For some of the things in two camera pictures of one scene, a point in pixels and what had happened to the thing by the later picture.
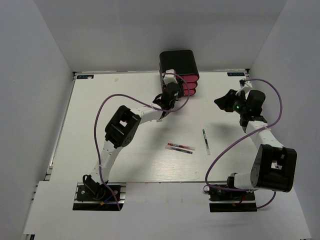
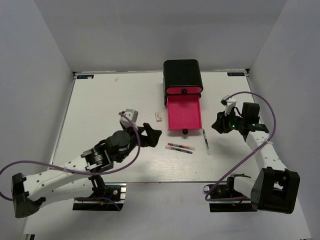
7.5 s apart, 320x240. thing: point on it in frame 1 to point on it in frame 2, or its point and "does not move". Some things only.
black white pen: [178, 149] does not move
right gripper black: [223, 102] to [220, 125]
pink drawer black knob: [192, 85] to [184, 113]
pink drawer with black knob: [190, 78] to [184, 90]
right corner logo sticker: [235, 74] does not move
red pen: [181, 146] does not move
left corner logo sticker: [85, 76] does not move
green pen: [206, 142] does not move
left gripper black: [180, 94] to [152, 138]
